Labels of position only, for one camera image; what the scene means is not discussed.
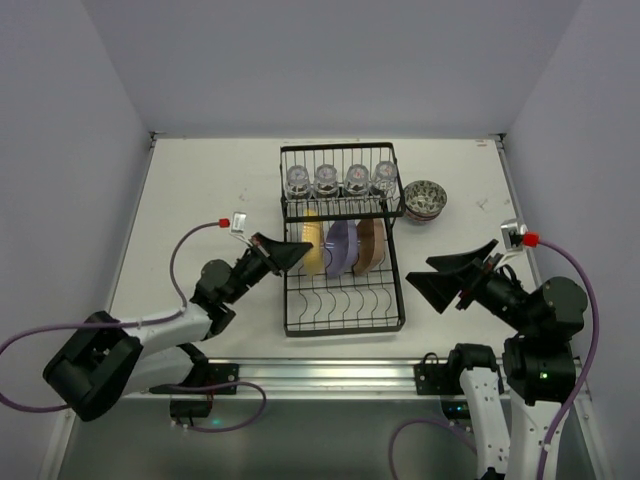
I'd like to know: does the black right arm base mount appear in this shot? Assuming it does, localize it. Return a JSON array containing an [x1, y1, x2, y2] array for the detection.
[[413, 350, 471, 421]]

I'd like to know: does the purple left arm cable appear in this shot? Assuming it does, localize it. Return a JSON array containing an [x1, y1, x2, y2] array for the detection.
[[0, 217, 267, 434]]

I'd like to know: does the aluminium mounting rail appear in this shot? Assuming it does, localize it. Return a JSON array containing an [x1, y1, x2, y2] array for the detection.
[[62, 355, 594, 400]]

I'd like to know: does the brown textured bowl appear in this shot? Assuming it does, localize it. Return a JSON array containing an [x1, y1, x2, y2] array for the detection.
[[353, 218, 385, 276]]

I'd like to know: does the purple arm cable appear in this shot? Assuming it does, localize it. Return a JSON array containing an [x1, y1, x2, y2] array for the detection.
[[0, 217, 267, 434], [389, 231, 602, 480]]

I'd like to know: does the black wire dish rack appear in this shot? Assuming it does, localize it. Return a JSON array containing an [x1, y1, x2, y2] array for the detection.
[[280, 142, 406, 337]]

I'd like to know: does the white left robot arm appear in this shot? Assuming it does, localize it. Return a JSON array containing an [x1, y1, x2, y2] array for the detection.
[[43, 233, 313, 421]]

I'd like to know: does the purple textured bowl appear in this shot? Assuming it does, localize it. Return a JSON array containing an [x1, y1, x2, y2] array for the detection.
[[324, 220, 358, 279]]

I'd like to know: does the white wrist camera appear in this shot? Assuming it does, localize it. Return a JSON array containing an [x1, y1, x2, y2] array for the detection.
[[497, 218, 528, 267], [229, 211, 253, 246]]

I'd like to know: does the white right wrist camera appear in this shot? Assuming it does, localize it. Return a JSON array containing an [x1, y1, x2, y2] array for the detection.
[[497, 218, 528, 267]]

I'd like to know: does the yellow textured bowl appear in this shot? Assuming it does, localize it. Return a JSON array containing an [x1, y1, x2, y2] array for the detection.
[[301, 220, 324, 276]]

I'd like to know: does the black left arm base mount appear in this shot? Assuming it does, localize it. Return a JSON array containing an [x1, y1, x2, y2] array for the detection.
[[149, 362, 240, 426]]

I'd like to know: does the black floral patterned bowl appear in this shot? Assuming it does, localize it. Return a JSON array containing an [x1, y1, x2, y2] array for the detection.
[[404, 180, 448, 216]]

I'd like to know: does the clear drinking glass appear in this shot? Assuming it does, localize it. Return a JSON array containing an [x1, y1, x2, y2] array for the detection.
[[343, 164, 370, 197], [285, 165, 311, 200], [370, 161, 398, 198], [313, 164, 339, 199]]

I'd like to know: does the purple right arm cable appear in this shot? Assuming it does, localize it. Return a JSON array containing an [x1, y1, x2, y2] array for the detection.
[[389, 231, 602, 480]]

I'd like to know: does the blue triangle patterned bowl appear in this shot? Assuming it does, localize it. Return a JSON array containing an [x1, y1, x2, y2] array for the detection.
[[405, 209, 441, 224]]

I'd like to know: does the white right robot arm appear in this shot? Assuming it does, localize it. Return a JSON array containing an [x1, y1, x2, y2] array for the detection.
[[406, 241, 597, 479]]

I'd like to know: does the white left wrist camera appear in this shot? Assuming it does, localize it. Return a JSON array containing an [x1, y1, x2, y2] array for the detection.
[[229, 211, 253, 246]]

